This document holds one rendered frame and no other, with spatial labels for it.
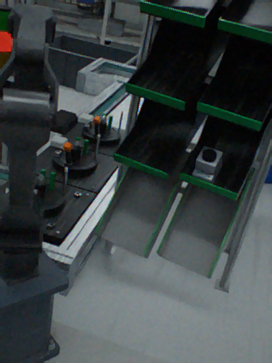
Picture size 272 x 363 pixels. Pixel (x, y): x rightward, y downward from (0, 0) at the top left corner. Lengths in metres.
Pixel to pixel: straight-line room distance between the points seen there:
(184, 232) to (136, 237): 0.12
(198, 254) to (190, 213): 0.10
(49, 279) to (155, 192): 0.37
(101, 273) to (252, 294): 0.41
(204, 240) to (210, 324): 0.21
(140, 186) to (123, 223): 0.10
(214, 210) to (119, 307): 0.32
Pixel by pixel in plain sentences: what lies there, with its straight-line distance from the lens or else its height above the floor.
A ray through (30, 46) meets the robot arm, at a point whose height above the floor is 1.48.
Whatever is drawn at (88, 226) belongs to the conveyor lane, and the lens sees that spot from 1.19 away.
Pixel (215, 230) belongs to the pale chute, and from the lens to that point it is 1.09.
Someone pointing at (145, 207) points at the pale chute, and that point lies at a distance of 1.10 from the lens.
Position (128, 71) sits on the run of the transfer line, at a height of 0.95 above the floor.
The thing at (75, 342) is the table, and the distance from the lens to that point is 1.05.
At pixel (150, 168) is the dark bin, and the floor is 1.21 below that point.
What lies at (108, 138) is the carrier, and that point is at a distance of 1.60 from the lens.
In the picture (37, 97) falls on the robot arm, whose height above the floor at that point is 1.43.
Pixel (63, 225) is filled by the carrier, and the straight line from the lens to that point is 1.16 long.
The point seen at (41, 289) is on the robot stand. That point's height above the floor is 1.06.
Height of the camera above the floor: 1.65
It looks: 29 degrees down
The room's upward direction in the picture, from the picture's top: 11 degrees clockwise
